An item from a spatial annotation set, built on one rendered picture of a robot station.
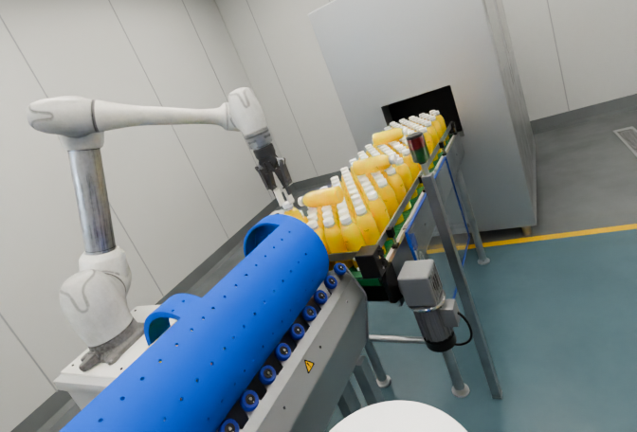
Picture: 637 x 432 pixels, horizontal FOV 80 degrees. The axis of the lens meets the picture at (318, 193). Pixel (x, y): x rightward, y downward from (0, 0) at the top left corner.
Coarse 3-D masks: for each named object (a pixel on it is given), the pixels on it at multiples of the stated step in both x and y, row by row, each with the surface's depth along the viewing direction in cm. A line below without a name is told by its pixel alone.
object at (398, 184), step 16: (432, 128) 224; (432, 144) 215; (432, 160) 217; (352, 176) 191; (368, 176) 184; (384, 176) 174; (400, 176) 167; (416, 176) 186; (384, 192) 155; (400, 192) 166; (416, 192) 179; (320, 208) 169
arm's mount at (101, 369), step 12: (132, 312) 150; (144, 312) 146; (144, 336) 128; (132, 348) 124; (144, 348) 121; (120, 360) 119; (132, 360) 117; (72, 372) 123; (84, 372) 120; (96, 372) 118; (108, 372) 115; (120, 372) 113
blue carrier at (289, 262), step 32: (256, 224) 120; (288, 224) 114; (256, 256) 101; (288, 256) 105; (320, 256) 114; (224, 288) 90; (256, 288) 93; (288, 288) 100; (160, 320) 94; (192, 320) 81; (224, 320) 84; (256, 320) 89; (288, 320) 100; (160, 352) 74; (192, 352) 76; (224, 352) 80; (256, 352) 87; (128, 384) 68; (160, 384) 70; (192, 384) 73; (224, 384) 78; (96, 416) 63; (128, 416) 65; (160, 416) 67; (192, 416) 71; (224, 416) 81
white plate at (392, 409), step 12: (372, 408) 64; (384, 408) 64; (396, 408) 63; (408, 408) 62; (420, 408) 61; (432, 408) 60; (348, 420) 64; (360, 420) 63; (372, 420) 62; (384, 420) 62; (396, 420) 61; (408, 420) 60; (420, 420) 59; (432, 420) 58; (444, 420) 58
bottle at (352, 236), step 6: (342, 228) 134; (348, 228) 132; (354, 228) 133; (342, 234) 134; (348, 234) 133; (354, 234) 132; (360, 234) 134; (348, 240) 133; (354, 240) 133; (360, 240) 134; (348, 246) 135; (354, 246) 134; (360, 246) 134; (354, 264) 138
